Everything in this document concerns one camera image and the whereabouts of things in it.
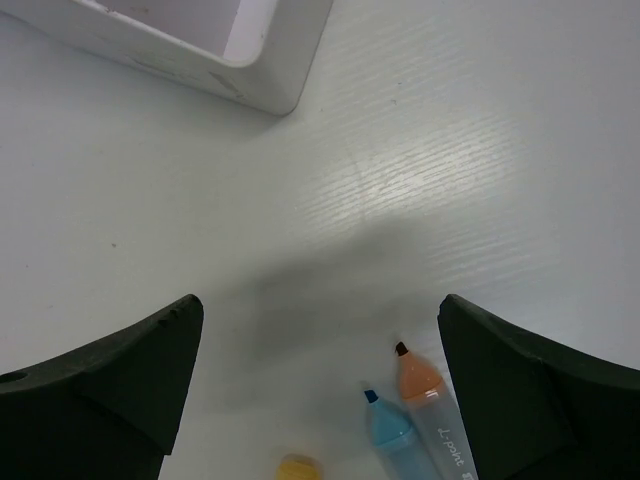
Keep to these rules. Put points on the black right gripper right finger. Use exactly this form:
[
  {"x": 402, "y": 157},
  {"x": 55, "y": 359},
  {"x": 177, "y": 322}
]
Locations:
[{"x": 534, "y": 408}]

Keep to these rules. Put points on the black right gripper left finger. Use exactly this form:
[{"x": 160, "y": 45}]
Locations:
[{"x": 110, "y": 409}]

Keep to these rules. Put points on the orange highlighter pen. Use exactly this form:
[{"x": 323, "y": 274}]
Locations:
[{"x": 435, "y": 414}]

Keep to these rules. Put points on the blue highlighter pen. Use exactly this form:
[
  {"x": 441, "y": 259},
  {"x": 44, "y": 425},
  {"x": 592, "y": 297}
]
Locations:
[{"x": 396, "y": 441}]

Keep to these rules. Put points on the yellow marker cap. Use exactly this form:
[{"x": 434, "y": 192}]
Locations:
[{"x": 297, "y": 467}]

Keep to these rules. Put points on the white purple desk organizer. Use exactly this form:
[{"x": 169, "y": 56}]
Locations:
[{"x": 256, "y": 53}]

